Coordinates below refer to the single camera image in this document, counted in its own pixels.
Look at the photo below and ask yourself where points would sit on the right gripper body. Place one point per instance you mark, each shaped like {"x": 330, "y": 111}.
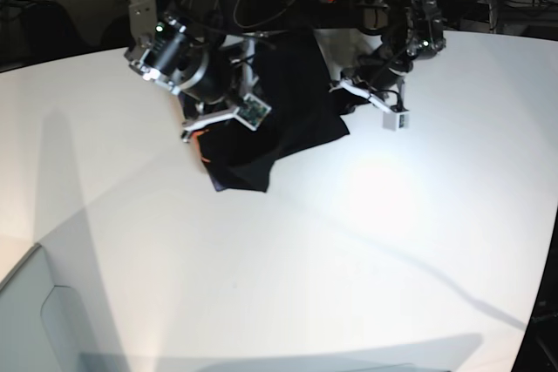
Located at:
{"x": 166, "y": 52}

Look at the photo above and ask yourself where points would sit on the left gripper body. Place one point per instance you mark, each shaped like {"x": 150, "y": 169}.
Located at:
{"x": 377, "y": 71}

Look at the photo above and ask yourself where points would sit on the black T-shirt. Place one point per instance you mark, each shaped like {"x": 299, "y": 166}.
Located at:
{"x": 295, "y": 82}

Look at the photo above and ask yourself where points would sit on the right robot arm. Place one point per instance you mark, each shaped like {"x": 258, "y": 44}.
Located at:
{"x": 216, "y": 17}

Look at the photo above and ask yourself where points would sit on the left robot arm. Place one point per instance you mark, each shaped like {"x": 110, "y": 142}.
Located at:
{"x": 413, "y": 30}

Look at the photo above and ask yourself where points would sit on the black office chair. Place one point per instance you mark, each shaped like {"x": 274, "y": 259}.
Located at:
{"x": 37, "y": 31}

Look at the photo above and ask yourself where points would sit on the white wrist camera left mount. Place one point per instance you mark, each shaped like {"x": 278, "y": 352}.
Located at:
{"x": 389, "y": 101}

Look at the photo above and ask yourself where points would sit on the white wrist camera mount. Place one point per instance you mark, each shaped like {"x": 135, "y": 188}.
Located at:
{"x": 389, "y": 101}
{"x": 235, "y": 110}

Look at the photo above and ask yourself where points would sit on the white wrist camera right mount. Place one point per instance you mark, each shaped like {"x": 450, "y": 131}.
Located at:
{"x": 235, "y": 110}

